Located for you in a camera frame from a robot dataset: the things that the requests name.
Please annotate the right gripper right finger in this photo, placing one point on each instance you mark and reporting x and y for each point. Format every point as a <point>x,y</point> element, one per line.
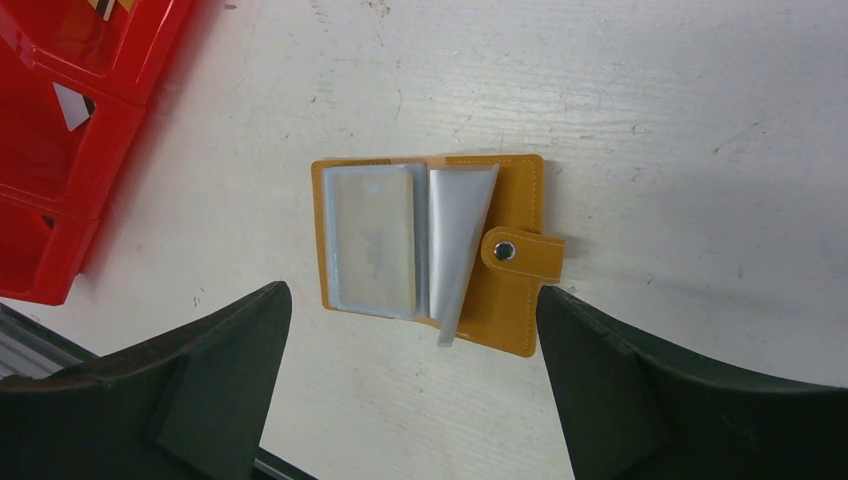
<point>635,406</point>

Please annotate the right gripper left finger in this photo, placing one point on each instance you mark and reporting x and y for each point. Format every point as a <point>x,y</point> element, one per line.
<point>187,404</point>

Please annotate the yellow leather card holder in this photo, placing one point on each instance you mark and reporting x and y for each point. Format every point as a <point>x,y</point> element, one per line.
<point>454,242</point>

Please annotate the gold card in tray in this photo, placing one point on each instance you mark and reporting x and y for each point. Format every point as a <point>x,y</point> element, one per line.
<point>104,8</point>

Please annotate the red plastic compartment tray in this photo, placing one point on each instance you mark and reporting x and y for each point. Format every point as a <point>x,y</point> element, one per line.
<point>75,90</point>

